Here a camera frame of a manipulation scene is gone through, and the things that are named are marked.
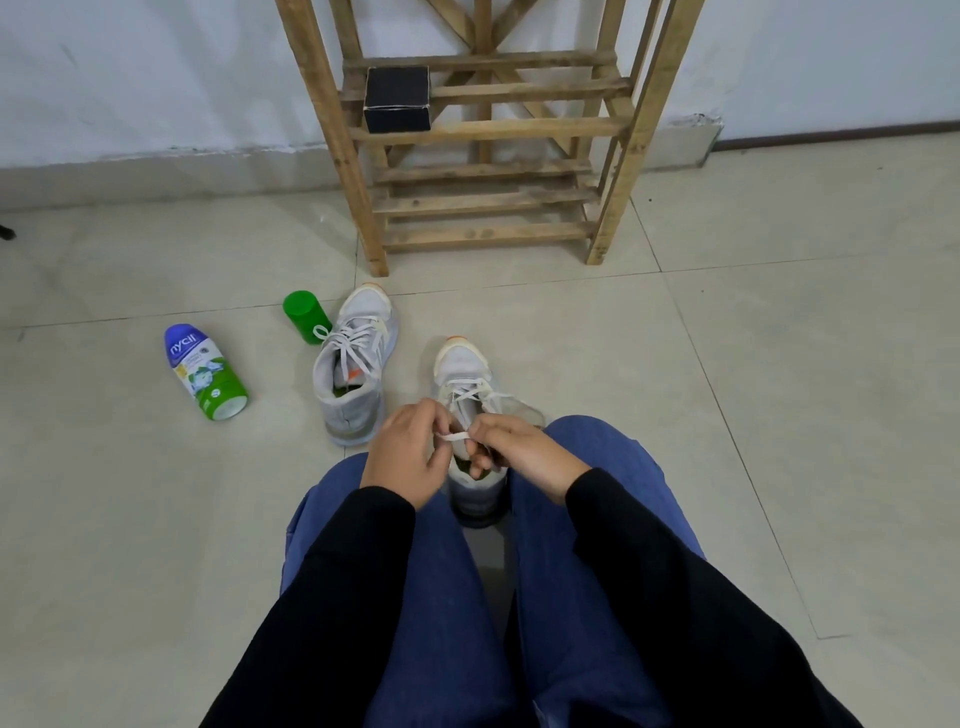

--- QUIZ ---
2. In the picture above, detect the person's left hand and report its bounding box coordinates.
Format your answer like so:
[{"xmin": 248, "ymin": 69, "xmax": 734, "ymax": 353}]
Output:
[{"xmin": 360, "ymin": 398, "xmax": 456, "ymax": 512}]

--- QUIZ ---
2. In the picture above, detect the person's right hand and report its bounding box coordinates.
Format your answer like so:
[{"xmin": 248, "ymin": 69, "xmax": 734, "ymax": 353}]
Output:
[{"xmin": 465, "ymin": 413, "xmax": 594, "ymax": 508}]

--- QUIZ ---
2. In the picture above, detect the grey sneaker with laces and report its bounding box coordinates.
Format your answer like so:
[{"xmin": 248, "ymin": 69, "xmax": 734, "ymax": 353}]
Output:
[
  {"xmin": 312, "ymin": 282, "xmax": 401, "ymax": 449},
  {"xmin": 432, "ymin": 336, "xmax": 547, "ymax": 529}
]

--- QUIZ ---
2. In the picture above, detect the person's left forearm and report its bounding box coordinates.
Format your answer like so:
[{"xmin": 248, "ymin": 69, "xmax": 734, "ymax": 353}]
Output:
[{"xmin": 198, "ymin": 485, "xmax": 418, "ymax": 728}]

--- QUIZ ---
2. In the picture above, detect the person's right forearm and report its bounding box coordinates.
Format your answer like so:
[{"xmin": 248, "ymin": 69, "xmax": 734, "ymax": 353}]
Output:
[{"xmin": 564, "ymin": 466, "xmax": 865, "ymax": 728}]

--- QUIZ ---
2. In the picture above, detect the grey sneaker with loose laces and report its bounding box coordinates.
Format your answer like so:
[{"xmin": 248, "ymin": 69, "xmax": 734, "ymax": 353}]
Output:
[{"xmin": 312, "ymin": 282, "xmax": 401, "ymax": 449}]

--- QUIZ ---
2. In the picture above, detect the person's left leg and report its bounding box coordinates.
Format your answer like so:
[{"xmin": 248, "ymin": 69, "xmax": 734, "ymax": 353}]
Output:
[{"xmin": 279, "ymin": 452, "xmax": 520, "ymax": 728}]

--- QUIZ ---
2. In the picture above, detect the person's leg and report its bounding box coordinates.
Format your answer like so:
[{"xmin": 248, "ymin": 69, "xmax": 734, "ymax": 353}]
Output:
[
  {"xmin": 507, "ymin": 415, "xmax": 708, "ymax": 728},
  {"xmin": 279, "ymin": 452, "xmax": 520, "ymax": 728}
]

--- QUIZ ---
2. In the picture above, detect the green plastic cap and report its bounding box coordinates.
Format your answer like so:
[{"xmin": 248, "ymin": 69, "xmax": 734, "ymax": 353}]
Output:
[{"xmin": 282, "ymin": 290, "xmax": 333, "ymax": 346}]

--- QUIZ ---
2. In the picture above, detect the person's right leg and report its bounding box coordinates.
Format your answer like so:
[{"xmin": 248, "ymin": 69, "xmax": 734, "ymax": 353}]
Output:
[{"xmin": 507, "ymin": 415, "xmax": 708, "ymax": 728}]

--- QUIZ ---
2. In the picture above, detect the green and white powder bottle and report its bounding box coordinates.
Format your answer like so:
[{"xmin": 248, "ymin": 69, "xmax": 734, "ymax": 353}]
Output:
[{"xmin": 163, "ymin": 323, "xmax": 250, "ymax": 423}]

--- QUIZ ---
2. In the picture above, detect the wooden shoe rack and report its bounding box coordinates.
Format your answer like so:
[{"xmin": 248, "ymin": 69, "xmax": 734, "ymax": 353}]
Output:
[{"xmin": 274, "ymin": 0, "xmax": 708, "ymax": 279}]

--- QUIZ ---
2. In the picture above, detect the black box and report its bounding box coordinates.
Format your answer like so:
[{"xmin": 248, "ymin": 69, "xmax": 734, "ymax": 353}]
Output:
[{"xmin": 363, "ymin": 65, "xmax": 433, "ymax": 135}]

